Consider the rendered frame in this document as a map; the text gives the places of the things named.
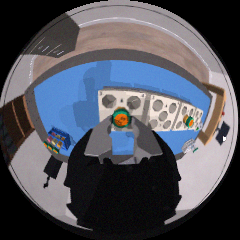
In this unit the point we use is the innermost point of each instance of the beige bucket adapter block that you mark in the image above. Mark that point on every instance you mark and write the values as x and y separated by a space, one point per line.
120 98
198 113
158 120
178 121

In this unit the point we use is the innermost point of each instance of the clear tube with orange liquid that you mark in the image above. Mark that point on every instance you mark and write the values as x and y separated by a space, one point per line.
57 148

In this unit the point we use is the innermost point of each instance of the white tube rack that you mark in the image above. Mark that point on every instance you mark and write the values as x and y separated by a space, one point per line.
185 146

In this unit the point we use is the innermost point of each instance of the blue tube rack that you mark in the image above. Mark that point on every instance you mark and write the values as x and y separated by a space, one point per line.
66 142

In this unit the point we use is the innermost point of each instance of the blue bench mat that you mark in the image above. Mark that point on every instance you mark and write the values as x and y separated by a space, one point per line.
68 100

